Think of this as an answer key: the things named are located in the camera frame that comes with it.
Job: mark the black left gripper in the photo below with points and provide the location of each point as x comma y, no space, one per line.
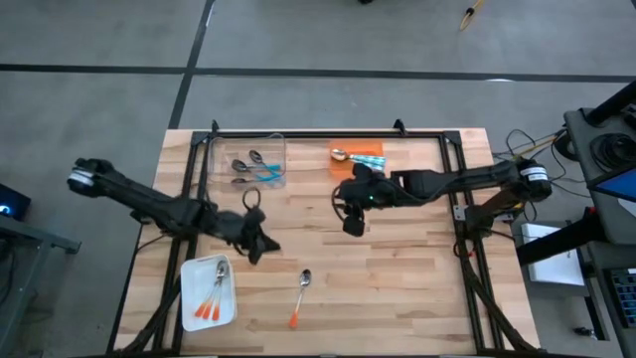
251,229

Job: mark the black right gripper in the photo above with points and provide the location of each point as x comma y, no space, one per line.
365,196

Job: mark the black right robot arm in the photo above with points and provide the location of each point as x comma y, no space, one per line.
472,181

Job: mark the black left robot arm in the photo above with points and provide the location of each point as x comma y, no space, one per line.
149,204

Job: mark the orange plastic container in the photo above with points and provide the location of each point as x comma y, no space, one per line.
365,147

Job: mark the white plastic container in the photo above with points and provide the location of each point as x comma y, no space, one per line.
199,278

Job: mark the clear plastic container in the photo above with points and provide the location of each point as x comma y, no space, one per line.
248,159

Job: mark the black cart beam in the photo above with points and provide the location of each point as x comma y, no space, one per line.
551,246

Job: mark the white flat box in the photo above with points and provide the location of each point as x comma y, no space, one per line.
556,263

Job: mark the grey metal stand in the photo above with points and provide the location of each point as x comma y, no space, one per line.
45,242

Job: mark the grey equipment cart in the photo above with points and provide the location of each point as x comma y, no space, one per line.
579,144

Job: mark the black device with blue light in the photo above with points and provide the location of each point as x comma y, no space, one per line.
12,199

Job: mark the laptop with blue screen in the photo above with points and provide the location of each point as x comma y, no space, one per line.
621,186

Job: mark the black slanted pole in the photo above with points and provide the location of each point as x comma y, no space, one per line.
613,102

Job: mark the keyboard with coloured keys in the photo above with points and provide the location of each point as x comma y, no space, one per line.
627,293

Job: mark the black aluminium table frame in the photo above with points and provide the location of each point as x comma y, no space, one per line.
318,133

